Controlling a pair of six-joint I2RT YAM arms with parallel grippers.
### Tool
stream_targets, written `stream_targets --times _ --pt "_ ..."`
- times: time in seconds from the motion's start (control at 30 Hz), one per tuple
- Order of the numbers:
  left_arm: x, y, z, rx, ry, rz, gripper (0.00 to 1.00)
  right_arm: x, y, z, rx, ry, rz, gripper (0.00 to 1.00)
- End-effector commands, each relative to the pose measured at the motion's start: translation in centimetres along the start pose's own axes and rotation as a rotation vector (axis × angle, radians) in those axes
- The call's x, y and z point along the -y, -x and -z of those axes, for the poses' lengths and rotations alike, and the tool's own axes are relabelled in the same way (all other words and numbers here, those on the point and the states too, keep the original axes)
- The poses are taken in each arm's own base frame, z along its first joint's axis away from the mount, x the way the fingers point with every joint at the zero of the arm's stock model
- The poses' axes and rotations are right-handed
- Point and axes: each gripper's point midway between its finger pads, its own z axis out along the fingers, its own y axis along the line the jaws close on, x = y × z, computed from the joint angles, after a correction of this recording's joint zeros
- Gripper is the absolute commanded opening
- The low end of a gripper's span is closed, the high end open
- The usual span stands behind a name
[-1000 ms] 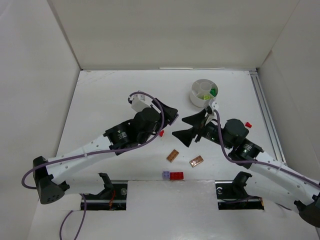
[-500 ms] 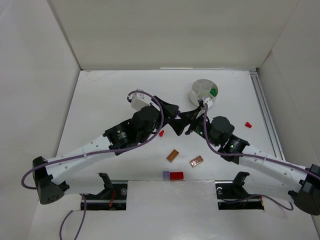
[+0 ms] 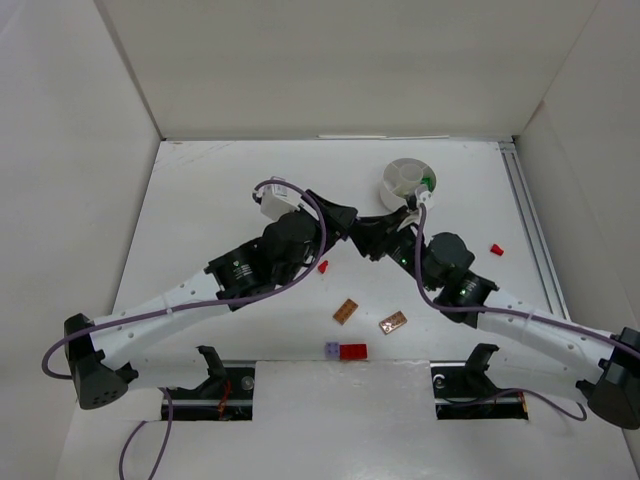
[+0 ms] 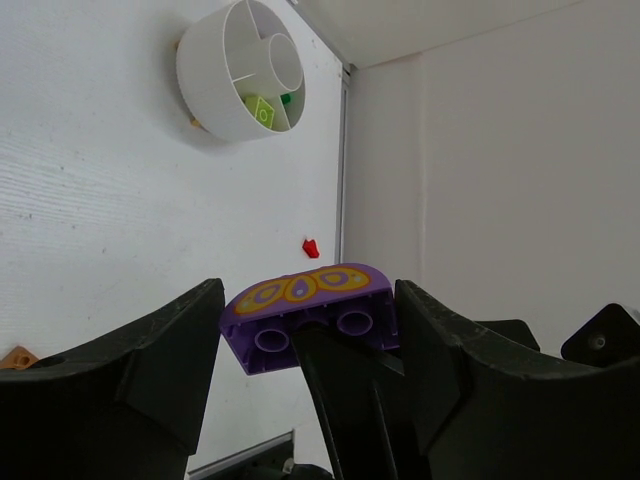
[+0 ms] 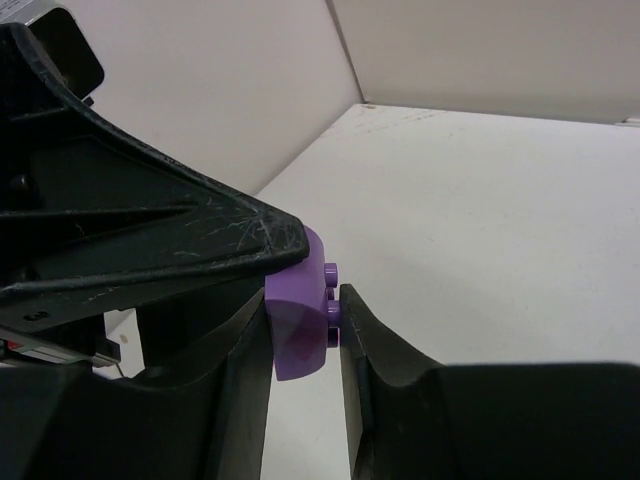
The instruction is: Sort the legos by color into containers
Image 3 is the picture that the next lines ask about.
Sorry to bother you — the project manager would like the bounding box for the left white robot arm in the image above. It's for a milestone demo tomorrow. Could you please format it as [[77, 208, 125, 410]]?
[[64, 179, 358, 410]]

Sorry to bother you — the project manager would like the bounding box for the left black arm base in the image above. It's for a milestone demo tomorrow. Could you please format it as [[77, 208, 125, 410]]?
[[168, 346, 256, 422]]

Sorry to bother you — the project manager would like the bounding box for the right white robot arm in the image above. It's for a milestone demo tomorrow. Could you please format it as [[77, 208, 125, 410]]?
[[349, 207, 639, 430]]

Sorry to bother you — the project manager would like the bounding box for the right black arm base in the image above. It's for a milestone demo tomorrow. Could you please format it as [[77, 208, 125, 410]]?
[[430, 343, 529, 421]]

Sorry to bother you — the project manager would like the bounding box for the small red lego piece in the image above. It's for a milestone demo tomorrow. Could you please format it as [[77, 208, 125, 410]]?
[[317, 260, 329, 274]]

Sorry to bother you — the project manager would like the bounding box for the white round divided container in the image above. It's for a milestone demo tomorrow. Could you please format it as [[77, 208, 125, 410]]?
[[379, 157, 437, 211]]

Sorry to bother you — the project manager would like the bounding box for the brown orange lego plate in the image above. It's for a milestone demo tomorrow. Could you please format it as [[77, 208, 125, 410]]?
[[379, 311, 408, 335]]

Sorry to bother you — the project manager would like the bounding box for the pale lavender lego brick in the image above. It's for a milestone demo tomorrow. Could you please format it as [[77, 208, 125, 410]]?
[[324, 342, 341, 359]]

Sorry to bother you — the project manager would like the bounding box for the red rectangular lego brick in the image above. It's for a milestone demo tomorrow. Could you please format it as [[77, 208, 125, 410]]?
[[339, 343, 368, 361]]

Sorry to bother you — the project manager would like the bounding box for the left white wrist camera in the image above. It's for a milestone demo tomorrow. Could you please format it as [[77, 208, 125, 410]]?
[[252, 176, 299, 221]]

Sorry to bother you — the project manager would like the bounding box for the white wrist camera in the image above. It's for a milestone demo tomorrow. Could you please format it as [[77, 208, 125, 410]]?
[[405, 184, 434, 211], [252, 176, 299, 221]]

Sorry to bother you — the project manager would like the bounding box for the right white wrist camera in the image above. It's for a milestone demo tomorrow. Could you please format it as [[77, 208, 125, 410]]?
[[405, 184, 434, 211]]

